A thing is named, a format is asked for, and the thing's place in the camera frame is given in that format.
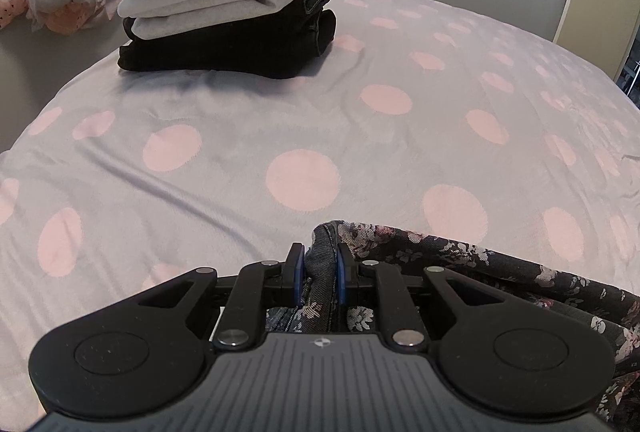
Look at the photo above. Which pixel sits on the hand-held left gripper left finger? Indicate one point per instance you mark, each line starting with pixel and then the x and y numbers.
pixel 297 273

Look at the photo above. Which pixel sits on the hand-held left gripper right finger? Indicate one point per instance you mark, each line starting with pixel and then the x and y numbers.
pixel 342 274

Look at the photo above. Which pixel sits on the dark floral garment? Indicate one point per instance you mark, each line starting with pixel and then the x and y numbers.
pixel 500 267

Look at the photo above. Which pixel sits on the bed with pink-dotted sheet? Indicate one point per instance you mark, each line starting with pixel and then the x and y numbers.
pixel 300 122

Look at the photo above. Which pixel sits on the light grey folded garment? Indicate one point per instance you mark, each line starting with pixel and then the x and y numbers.
pixel 200 5

